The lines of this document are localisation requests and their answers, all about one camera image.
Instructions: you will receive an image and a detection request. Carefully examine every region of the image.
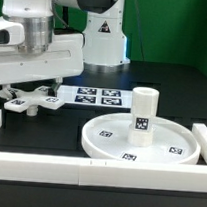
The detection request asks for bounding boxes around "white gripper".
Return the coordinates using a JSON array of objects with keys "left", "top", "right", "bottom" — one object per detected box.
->
[{"left": 0, "top": 33, "right": 84, "bottom": 99}]

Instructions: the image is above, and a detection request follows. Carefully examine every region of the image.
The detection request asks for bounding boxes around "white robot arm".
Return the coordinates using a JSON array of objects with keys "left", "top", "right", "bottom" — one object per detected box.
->
[{"left": 0, "top": 0, "right": 128, "bottom": 99}]

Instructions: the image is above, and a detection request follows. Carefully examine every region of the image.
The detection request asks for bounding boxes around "white cross-shaped table base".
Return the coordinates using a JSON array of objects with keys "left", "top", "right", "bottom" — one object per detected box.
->
[{"left": 0, "top": 86, "right": 64, "bottom": 117}]

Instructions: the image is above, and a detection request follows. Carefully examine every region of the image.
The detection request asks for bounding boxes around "white round table top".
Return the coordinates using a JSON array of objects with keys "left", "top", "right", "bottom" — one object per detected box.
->
[{"left": 81, "top": 113, "right": 201, "bottom": 165}]

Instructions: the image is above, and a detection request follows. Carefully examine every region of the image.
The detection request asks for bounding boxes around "white marker sheet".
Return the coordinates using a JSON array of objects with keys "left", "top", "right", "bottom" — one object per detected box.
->
[{"left": 57, "top": 86, "right": 132, "bottom": 108}]

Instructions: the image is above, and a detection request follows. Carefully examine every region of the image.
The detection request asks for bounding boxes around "white front fence rail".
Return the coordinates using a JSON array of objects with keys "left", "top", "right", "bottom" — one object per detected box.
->
[{"left": 0, "top": 152, "right": 207, "bottom": 193}]

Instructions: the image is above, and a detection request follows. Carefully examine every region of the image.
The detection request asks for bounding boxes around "white right fence block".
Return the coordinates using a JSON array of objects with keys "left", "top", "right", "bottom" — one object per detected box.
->
[{"left": 192, "top": 123, "right": 207, "bottom": 163}]

